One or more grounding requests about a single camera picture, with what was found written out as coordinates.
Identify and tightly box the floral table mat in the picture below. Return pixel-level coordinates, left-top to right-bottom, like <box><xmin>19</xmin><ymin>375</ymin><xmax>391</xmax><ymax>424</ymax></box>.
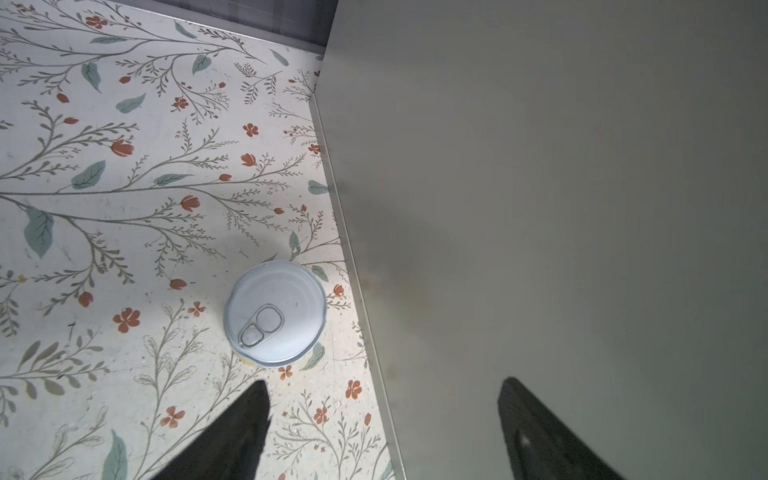
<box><xmin>1</xmin><ymin>1</ymin><xmax>396</xmax><ymax>479</ymax></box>

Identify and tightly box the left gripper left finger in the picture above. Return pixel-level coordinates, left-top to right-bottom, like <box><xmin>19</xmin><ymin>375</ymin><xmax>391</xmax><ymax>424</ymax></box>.
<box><xmin>155</xmin><ymin>380</ymin><xmax>271</xmax><ymax>480</ymax></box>

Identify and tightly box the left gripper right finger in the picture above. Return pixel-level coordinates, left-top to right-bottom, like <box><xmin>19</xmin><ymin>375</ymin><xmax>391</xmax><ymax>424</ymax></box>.
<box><xmin>497</xmin><ymin>377</ymin><xmax>622</xmax><ymax>480</ymax></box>

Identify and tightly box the can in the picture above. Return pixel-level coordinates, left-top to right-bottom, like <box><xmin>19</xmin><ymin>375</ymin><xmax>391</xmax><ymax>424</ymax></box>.
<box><xmin>223</xmin><ymin>260</ymin><xmax>327</xmax><ymax>368</ymax></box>

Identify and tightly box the beige metal cabinet counter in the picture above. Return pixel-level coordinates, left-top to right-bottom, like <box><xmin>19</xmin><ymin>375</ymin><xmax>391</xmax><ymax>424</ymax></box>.
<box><xmin>316</xmin><ymin>1</ymin><xmax>767</xmax><ymax>479</ymax></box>

